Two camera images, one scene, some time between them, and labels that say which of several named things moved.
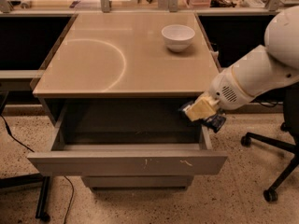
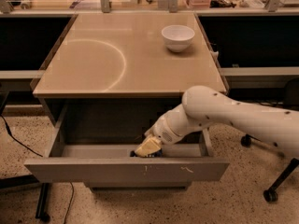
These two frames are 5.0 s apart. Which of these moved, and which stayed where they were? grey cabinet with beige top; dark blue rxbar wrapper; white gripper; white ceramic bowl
Moved: white gripper; dark blue rxbar wrapper
Stayed: white ceramic bowl; grey cabinet with beige top
